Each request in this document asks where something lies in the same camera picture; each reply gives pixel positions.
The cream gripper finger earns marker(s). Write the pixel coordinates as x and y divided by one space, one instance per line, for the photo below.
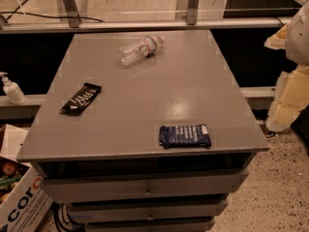
277 40
291 96

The blue rxbar blueberry bar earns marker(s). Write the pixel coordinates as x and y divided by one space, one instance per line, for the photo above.
184 136

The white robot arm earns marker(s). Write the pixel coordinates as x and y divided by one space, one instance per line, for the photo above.
297 41

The clear plastic water bottle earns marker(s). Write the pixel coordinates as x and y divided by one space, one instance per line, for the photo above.
137 50

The grey metal drawer cabinet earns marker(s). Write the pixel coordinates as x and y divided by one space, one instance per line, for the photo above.
107 164

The black snack bar wrapper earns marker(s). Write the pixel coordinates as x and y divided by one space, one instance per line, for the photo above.
81 100

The white pump dispenser bottle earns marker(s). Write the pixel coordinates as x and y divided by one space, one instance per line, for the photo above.
12 90

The white cardboard box with produce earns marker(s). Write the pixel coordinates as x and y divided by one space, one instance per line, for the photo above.
23 202

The grey metal frame rail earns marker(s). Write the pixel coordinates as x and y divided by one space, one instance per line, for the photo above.
25 16

